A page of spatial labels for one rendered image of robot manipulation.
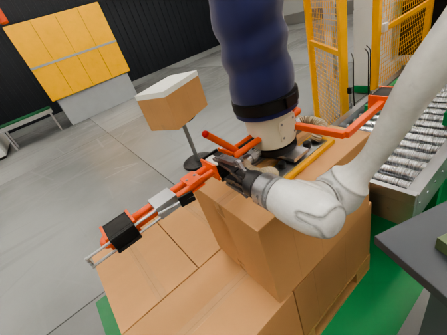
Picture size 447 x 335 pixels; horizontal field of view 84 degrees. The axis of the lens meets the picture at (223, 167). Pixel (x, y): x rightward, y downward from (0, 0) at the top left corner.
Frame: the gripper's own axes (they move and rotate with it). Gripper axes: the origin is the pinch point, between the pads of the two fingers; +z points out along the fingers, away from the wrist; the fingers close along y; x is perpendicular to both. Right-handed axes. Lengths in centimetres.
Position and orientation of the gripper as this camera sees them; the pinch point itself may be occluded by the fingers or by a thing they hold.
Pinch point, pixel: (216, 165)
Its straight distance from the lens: 80.6
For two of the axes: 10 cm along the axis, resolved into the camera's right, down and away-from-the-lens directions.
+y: 2.7, 8.0, 5.3
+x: 7.5, -5.2, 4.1
